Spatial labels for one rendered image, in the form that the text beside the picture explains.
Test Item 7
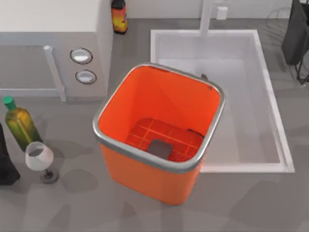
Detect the orange bin with metal rim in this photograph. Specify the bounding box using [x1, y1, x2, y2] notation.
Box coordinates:
[92, 61, 226, 206]

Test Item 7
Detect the round microwave knob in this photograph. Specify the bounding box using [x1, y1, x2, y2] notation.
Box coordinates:
[75, 69, 98, 86]
[70, 47, 94, 65]

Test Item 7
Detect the pale microwave oven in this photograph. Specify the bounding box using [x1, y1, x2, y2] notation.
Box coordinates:
[0, 0, 114, 104]

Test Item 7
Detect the white sink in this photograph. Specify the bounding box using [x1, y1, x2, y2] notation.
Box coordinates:
[150, 29, 295, 174]

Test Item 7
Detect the tall white tap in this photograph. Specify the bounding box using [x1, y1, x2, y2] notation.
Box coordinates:
[199, 0, 228, 37]

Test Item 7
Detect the clear wine glass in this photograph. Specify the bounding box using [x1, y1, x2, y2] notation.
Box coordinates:
[25, 142, 59, 184]

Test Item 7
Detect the green glass bottle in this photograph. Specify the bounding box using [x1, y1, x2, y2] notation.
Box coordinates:
[2, 96, 43, 152]

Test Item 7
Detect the small grey pad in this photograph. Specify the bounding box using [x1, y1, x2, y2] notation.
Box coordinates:
[148, 139, 173, 160]

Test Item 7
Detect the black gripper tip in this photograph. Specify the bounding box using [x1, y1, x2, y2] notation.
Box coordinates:
[0, 122, 21, 186]

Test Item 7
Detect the dark bottle with orange label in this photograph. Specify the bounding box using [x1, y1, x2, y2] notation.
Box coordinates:
[111, 0, 128, 34]

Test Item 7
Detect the microwave door handle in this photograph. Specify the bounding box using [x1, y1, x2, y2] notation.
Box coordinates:
[43, 45, 67, 102]

